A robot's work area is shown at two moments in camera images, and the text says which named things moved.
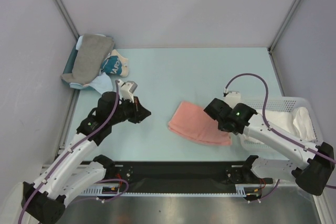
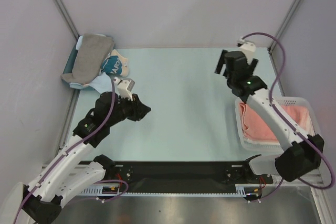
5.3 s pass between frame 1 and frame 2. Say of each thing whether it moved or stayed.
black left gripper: stayed
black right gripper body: moved
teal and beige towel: stayed
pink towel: moved
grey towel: stayed
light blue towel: stayed
